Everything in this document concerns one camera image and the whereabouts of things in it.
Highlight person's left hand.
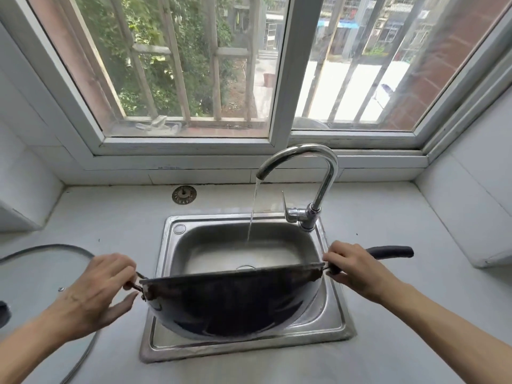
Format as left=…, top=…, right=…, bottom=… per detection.
left=42, top=253, right=140, bottom=345

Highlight person's right hand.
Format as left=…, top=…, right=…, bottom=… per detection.
left=322, top=240, right=407, bottom=307

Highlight chrome faucet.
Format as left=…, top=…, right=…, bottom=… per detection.
left=255, top=143, right=340, bottom=233

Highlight black wok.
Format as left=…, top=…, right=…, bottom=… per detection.
left=124, top=245, right=415, bottom=342

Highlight person's right forearm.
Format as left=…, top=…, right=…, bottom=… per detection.
left=380, top=284, right=512, bottom=384

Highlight glass pot lid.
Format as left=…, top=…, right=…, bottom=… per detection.
left=0, top=243, right=103, bottom=384

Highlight stainless steel sink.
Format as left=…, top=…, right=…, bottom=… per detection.
left=139, top=213, right=357, bottom=364

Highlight round metal sink strainer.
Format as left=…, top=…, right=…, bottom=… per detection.
left=172, top=185, right=197, bottom=205

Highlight white work glove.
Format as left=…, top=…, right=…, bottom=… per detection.
left=134, top=115, right=183, bottom=134

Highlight white framed window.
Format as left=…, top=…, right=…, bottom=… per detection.
left=0, top=0, right=512, bottom=171

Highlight window security bars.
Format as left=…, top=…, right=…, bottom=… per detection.
left=108, top=0, right=429, bottom=124

